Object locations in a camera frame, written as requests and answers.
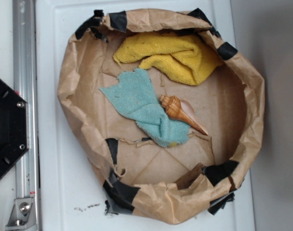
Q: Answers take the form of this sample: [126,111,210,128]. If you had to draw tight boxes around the brown spiral conch shell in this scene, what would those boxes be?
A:
[159,95,208,135]

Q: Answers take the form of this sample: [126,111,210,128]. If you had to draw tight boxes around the light blue cloth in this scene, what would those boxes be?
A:
[100,68,189,147]

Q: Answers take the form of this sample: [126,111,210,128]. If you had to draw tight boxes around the brown paper bag bin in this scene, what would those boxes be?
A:
[57,9,265,224]

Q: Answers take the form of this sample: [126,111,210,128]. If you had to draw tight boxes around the yellow microfiber cloth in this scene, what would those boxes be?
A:
[113,32,224,86]

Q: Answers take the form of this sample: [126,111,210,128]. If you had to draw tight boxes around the white plastic tray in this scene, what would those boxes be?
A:
[35,0,255,231]

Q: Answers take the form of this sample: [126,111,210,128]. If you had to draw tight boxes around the aluminium extrusion rail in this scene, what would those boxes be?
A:
[13,0,40,199]

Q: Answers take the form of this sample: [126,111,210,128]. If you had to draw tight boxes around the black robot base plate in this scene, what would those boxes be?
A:
[0,79,28,180]

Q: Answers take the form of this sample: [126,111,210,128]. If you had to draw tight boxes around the metal corner bracket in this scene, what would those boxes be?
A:
[5,197,38,231]

